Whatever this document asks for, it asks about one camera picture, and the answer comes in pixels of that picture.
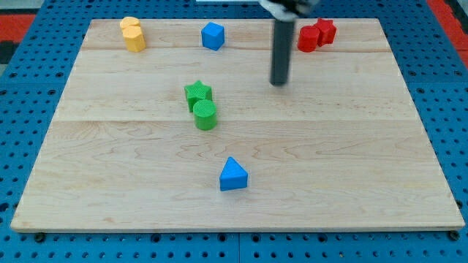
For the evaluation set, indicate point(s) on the red star block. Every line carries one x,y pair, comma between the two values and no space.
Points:
327,31

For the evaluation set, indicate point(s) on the wooden board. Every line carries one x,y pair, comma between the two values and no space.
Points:
340,148

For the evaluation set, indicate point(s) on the green cylinder block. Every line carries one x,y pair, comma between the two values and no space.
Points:
204,112

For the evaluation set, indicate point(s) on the green star block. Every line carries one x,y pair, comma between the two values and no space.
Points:
196,92

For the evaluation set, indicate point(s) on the red cylinder block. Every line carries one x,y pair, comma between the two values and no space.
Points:
308,38

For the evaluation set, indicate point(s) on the blue triangle block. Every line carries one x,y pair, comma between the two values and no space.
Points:
233,176

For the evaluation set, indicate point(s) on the blue cube block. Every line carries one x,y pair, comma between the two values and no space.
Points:
212,36

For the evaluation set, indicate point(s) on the white grey rod mount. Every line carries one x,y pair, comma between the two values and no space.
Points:
288,10

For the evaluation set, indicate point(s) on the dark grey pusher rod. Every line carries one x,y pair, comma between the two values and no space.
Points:
281,51

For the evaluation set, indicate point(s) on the yellow heart block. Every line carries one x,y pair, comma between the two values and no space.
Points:
129,21

